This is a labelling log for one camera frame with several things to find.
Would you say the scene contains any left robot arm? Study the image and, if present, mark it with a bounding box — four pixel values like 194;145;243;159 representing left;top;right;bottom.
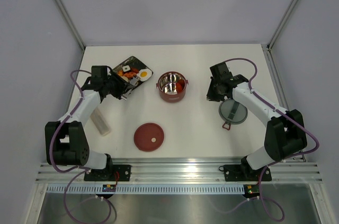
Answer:
44;65;140;181

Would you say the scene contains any right side aluminium rail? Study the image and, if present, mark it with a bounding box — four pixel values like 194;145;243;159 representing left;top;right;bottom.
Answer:
261;44;307;161

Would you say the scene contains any toy orange shrimp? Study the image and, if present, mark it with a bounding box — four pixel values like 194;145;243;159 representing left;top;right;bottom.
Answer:
123;71;136;80

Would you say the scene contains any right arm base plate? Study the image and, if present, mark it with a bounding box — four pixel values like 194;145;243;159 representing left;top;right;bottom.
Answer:
218;164;263;182

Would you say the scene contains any right frame post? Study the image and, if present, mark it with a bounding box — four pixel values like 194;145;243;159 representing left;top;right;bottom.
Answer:
267;0;300;52

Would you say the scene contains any grey transparent inner lid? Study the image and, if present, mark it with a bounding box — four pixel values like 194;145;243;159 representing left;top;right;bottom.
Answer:
218;99;248;130

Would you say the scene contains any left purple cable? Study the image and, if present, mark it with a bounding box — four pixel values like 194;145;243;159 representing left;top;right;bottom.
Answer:
50;69;117;222

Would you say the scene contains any purple cable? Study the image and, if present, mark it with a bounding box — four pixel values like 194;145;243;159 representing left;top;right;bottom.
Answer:
213;58;320;220
50;69;117;222

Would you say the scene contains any left frame post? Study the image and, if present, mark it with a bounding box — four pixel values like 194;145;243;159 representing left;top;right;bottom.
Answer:
53;0;86;53

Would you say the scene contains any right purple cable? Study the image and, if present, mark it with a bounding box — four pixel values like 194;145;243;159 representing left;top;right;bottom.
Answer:
213;58;320;220

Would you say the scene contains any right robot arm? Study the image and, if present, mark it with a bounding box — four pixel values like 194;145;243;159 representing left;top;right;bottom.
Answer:
207;62;307;181

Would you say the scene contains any aluminium rail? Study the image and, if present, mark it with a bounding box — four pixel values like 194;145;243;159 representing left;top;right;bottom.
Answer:
261;44;307;161
35;157;323;184

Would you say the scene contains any red steel lunch box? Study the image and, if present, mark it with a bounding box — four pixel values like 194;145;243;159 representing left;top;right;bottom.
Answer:
156;71;189;103

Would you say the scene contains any toy red sausage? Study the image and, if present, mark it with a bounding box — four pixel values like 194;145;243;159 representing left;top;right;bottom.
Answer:
175;79;185;93

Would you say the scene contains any slotted white cable duct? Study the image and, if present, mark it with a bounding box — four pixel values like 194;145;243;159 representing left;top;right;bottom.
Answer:
46;184;246;193

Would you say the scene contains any black square plate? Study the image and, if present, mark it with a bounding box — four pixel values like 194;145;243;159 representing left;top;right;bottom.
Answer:
113;56;153;90

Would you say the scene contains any clear plastic cutlery case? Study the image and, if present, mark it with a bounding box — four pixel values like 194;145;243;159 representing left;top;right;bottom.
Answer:
90;108;111;136

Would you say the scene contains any red round lid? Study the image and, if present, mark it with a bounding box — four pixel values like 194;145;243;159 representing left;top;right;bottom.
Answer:
133;123;165;152

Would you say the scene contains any frame post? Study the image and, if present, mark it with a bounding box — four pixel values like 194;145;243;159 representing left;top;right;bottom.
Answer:
53;0;86;53
267;0;300;52

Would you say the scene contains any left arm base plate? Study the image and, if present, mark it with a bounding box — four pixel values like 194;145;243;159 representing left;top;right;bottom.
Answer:
84;165;131;182

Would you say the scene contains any aluminium front rail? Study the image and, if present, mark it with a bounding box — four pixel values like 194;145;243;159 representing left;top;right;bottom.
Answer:
35;157;323;184

